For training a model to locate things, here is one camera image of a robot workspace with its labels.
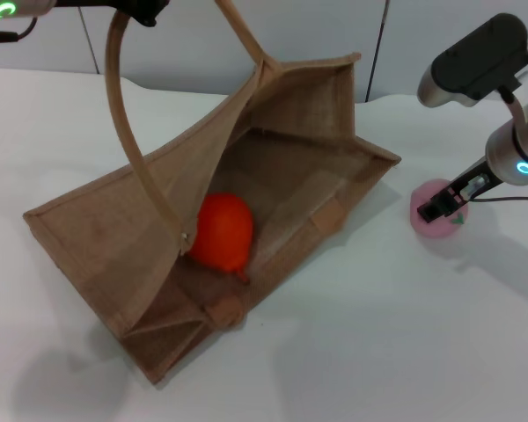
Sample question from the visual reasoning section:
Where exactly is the pink toy peach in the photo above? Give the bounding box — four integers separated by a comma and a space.
411, 178, 469, 241

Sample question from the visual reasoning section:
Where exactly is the right arm cable with plug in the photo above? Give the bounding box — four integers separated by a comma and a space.
466, 194, 528, 207

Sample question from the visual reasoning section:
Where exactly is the thin dark hanging cable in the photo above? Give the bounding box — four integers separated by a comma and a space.
364, 0, 391, 104

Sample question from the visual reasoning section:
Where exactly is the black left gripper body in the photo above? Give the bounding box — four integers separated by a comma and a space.
48, 0, 173, 21

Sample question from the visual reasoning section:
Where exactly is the orange toy fruit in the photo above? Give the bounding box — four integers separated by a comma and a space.
187, 192, 254, 285

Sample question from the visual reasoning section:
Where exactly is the brown jute handbag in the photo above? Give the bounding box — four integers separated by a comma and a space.
22, 0, 402, 386

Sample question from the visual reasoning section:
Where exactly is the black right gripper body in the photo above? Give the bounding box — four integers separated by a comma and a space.
439, 156, 496, 207

